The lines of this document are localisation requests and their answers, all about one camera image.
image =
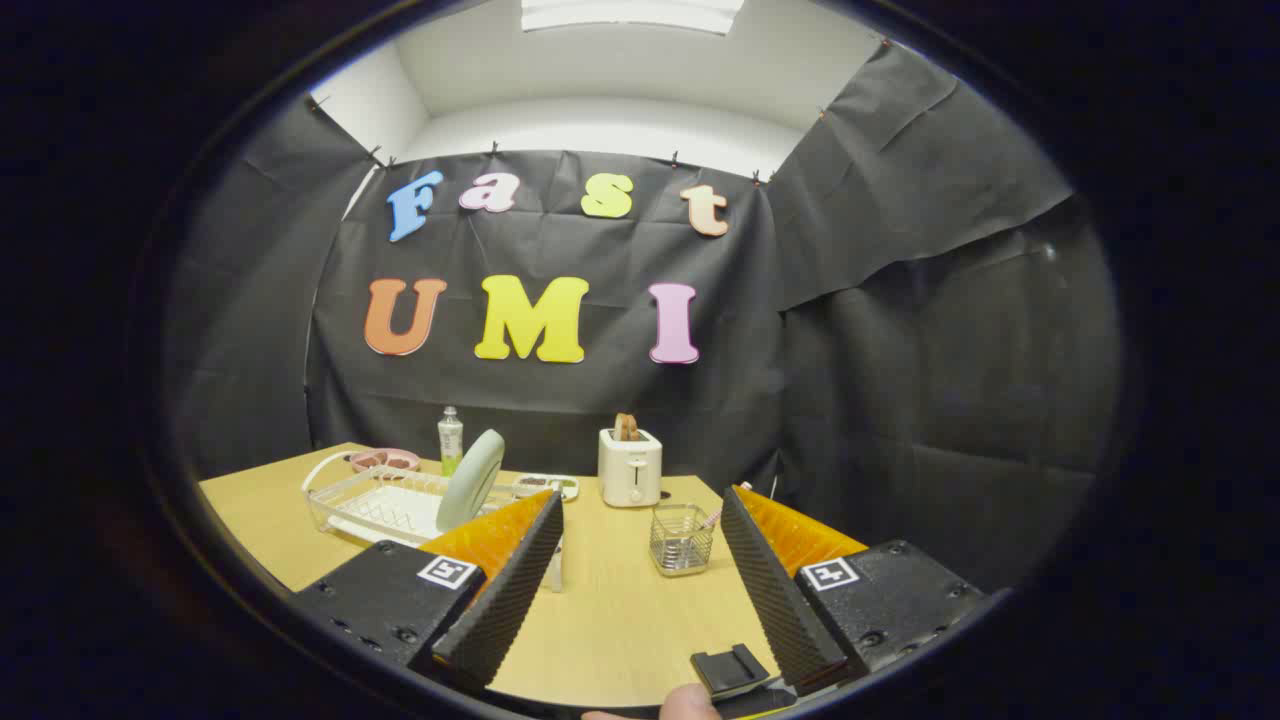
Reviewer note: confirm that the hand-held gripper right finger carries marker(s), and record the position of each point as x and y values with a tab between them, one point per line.
780	600

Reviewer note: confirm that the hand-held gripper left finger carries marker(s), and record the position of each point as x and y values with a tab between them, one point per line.
510	600

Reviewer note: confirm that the pale green plate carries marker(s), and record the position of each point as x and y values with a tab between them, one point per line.
470	480

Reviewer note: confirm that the small white dish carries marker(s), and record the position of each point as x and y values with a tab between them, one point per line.
550	485

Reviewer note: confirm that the clear green-label bottle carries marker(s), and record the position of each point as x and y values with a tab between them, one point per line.
450	440

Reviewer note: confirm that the white toaster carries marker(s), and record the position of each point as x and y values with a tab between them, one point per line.
630	470

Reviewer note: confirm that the pink bowl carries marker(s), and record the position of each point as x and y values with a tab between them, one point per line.
385	460

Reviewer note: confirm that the brown bread slice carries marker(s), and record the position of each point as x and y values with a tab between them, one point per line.
626	428

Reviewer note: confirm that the black backdrop cloth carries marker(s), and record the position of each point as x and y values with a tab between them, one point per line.
900	400

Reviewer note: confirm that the ceiling light panel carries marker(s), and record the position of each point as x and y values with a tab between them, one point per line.
630	12

